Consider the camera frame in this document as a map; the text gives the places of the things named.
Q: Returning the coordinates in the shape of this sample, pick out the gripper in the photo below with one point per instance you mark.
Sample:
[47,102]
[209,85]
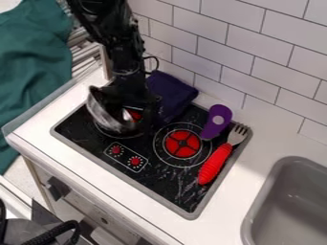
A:
[130,89]

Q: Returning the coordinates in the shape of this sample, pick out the silver pot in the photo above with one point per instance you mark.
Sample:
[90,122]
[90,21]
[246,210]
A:
[106,116]

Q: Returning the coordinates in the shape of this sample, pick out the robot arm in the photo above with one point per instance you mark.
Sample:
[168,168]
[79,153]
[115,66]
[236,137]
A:
[115,28]

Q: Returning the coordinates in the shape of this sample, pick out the purple cloth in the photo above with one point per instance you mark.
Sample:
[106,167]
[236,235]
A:
[172,91]

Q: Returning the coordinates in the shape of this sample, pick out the green cloth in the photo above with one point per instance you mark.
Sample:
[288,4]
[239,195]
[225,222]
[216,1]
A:
[30,57]

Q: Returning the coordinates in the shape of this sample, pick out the toy stove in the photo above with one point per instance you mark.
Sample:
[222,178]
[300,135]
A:
[170,178]

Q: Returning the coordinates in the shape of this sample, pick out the purple spatula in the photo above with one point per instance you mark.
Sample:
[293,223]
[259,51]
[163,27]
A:
[216,122]

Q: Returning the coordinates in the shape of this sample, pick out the toy sink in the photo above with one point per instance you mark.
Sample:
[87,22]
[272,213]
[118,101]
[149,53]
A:
[294,207]

